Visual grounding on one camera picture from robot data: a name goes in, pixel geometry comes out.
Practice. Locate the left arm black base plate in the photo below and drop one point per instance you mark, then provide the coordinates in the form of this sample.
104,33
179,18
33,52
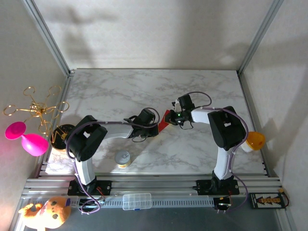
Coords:
106,187

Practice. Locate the silver tin can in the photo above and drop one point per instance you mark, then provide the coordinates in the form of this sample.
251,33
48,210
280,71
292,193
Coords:
122,157

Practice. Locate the black round disc gold rim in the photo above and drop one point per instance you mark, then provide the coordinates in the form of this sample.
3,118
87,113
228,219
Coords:
60,142

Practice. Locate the black controller board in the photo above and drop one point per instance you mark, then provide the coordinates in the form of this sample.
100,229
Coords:
89,203
222,204

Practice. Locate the black connector board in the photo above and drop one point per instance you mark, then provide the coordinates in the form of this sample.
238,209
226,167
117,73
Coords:
255,201

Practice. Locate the pink plastic goblet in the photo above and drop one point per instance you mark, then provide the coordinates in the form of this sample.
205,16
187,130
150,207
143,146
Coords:
33,144

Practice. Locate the clear plastic organizer box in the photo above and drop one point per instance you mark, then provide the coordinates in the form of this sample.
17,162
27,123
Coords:
137,201

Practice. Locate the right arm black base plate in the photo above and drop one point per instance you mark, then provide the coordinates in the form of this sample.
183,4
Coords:
203,187

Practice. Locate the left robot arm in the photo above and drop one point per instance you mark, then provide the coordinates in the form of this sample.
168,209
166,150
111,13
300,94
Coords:
86,137

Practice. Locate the aluminium table side rail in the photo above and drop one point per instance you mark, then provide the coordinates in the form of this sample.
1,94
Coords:
249,108
64,92

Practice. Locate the orange plush toy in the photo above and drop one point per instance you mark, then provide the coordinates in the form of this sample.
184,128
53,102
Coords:
48,211

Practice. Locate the orange and white cup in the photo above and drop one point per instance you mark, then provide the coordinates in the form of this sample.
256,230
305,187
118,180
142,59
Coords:
256,142

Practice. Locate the aluminium frame post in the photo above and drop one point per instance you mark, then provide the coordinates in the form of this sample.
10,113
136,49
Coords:
48,36
260,36

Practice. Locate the aluminium rail bed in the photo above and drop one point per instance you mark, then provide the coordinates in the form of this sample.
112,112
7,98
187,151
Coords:
156,185

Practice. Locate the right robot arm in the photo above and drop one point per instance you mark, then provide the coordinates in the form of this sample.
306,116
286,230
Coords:
228,130

